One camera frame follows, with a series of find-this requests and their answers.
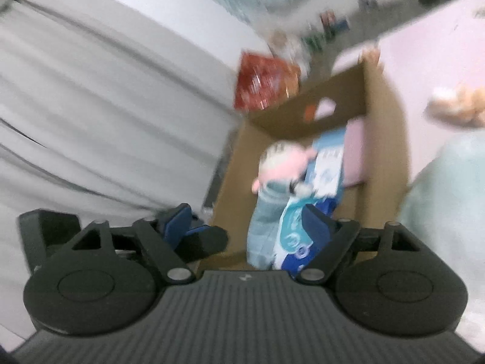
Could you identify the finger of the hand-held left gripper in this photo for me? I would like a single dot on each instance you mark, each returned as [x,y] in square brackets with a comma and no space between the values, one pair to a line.
[206,242]

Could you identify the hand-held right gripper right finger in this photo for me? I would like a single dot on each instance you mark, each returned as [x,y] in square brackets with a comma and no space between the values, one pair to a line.
[316,227]

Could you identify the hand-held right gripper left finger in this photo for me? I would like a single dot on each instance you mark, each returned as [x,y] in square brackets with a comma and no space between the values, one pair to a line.
[178,227]

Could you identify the blue white wipes pack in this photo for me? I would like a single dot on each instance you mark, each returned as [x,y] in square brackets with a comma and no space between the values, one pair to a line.
[295,235]

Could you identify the blue microfiber cloth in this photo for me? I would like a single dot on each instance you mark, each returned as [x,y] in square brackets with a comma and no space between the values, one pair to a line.
[265,216]

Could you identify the light blue packet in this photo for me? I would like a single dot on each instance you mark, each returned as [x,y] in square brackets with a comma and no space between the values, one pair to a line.
[327,159]

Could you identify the pink plush toy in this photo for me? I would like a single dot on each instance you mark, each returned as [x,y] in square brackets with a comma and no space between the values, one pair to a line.
[280,167]

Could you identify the brown cardboard box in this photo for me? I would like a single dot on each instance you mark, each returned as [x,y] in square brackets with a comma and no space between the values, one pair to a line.
[382,129]

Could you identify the orange striped plush toy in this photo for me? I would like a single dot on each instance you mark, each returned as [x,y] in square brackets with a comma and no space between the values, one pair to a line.
[454,106]

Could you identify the white plastic bag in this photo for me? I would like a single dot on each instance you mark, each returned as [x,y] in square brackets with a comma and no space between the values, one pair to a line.
[447,216]

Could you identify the white curtain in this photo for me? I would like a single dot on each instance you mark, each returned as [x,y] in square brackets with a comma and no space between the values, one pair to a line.
[94,102]

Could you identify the red foil bag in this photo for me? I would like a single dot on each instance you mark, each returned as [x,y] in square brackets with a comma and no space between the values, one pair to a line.
[261,83]

